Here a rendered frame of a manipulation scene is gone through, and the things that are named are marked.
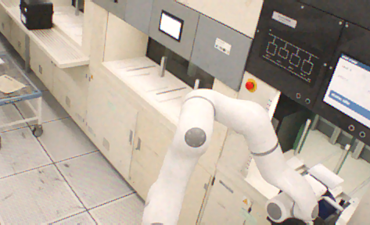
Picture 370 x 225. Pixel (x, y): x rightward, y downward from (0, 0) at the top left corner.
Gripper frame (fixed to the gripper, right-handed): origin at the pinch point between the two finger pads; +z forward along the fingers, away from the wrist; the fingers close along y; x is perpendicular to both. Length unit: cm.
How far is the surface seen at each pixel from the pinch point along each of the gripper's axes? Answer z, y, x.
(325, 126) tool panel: 105, -48, -33
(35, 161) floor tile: -39, -200, -126
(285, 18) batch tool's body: 15, -49, 46
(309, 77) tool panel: 14.9, -28.7, 27.5
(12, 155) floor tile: -54, -214, -127
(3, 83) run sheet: -46, -258, -81
